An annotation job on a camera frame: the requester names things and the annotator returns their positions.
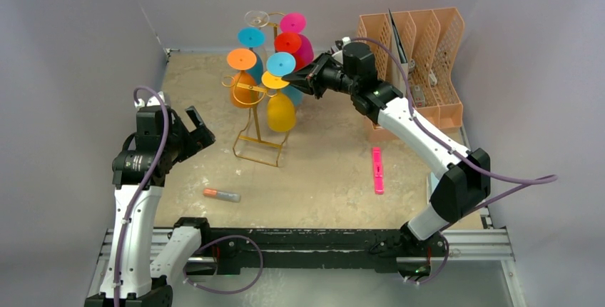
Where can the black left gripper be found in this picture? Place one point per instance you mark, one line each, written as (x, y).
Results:
(197, 141)

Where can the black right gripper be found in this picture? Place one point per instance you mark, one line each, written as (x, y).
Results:
(319, 78)

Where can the light blue wine glass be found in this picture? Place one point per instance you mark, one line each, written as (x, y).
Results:
(280, 64)

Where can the yellow wine glass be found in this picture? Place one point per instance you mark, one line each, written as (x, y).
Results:
(280, 108)

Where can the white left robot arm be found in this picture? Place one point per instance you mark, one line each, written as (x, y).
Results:
(133, 277)

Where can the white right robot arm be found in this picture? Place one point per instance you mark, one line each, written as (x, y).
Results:
(462, 174)

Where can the red wine glass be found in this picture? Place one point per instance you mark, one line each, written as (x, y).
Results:
(291, 43)

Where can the magenta wine glass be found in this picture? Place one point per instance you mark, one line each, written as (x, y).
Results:
(296, 22)

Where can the orange wine glass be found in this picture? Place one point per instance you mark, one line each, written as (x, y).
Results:
(241, 95)

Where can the teal rear wine glass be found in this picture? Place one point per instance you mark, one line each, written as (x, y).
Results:
(253, 39)

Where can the clear wine glass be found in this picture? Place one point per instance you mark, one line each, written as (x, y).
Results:
(257, 19)

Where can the orange grey marker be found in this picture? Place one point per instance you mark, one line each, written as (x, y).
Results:
(221, 195)

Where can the white folder in organizer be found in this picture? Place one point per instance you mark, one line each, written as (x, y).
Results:
(397, 49)

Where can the pink highlighter marker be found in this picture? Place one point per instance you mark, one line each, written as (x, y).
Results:
(378, 170)

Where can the peach plastic file organizer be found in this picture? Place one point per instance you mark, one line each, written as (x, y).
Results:
(431, 40)

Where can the light blue white eraser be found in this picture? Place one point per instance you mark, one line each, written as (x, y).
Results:
(432, 182)

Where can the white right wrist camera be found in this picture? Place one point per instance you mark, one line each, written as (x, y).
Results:
(337, 49)

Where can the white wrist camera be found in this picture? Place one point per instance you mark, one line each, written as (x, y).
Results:
(337, 49)
(152, 101)

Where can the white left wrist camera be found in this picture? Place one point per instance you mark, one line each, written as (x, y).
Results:
(152, 101)

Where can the gold wire glass rack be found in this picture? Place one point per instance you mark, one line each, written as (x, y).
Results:
(251, 132)

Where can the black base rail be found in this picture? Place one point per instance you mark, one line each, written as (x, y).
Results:
(380, 250)

